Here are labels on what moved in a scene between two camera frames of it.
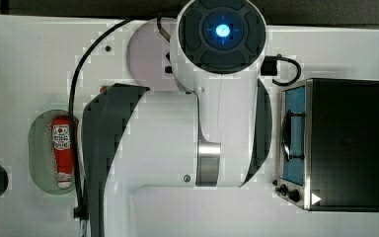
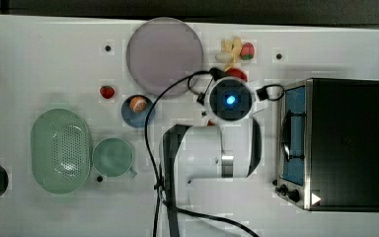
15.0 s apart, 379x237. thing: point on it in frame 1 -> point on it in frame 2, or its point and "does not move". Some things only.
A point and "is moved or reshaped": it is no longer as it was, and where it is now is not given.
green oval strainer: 40,151 does not move
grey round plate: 146,54 does not move
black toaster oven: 332,145 does not move
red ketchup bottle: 61,146 is moved or reshaped
